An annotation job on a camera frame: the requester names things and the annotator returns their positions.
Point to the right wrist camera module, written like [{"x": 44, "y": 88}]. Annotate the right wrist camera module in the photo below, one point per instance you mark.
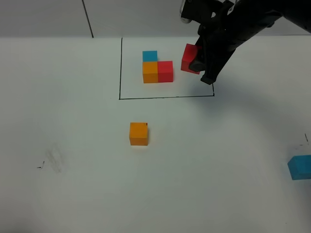
[{"x": 183, "y": 12}]

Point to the template blue cube block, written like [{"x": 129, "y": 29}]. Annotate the template blue cube block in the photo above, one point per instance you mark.
[{"x": 149, "y": 56}]

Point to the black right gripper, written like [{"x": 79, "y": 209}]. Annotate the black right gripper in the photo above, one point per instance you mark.
[{"x": 223, "y": 26}]

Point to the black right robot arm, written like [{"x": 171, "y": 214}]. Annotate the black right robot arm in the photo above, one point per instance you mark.
[{"x": 296, "y": 11}]

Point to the template orange cube block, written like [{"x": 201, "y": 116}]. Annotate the template orange cube block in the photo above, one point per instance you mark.
[{"x": 150, "y": 72}]

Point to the template red cube block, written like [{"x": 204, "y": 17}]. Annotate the template red cube block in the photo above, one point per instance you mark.
[{"x": 165, "y": 71}]

